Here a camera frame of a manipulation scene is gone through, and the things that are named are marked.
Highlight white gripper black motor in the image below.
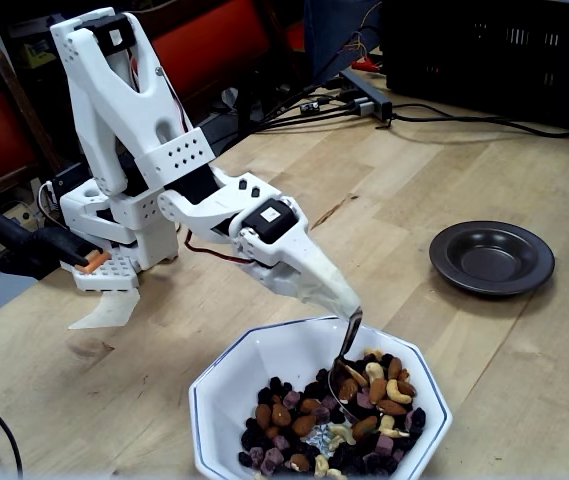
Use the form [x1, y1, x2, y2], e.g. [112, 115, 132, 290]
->
[227, 195, 361, 318]

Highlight bent metal spoon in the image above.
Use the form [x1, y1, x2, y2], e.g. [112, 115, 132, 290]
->
[327, 306, 368, 424]

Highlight white octagonal bowl blue rim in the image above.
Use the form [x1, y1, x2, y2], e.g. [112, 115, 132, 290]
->
[187, 314, 454, 480]

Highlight large trail mix heap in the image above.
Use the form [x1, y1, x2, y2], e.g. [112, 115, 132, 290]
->
[237, 348, 428, 479]

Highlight white robot arm with base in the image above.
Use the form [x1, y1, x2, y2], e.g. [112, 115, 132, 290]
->
[48, 7, 285, 292]

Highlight dark brown plate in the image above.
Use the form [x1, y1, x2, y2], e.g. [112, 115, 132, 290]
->
[428, 220, 556, 300]

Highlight grey usb hub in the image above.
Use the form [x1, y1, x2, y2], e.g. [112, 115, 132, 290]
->
[339, 68, 394, 122]

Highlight person in dark blue clothes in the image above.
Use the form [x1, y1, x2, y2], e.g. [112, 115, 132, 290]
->
[303, 0, 384, 84]

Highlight black clamp orange tip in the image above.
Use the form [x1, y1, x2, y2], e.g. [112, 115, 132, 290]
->
[0, 204, 113, 281]

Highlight black plastic crate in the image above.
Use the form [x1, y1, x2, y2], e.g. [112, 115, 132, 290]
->
[381, 0, 569, 134]

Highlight yellow green labelled box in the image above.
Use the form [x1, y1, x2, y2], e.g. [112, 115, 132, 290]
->
[22, 42, 58, 70]

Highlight thin coloured jumper wires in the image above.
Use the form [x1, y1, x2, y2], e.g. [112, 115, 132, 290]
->
[336, 0, 385, 59]

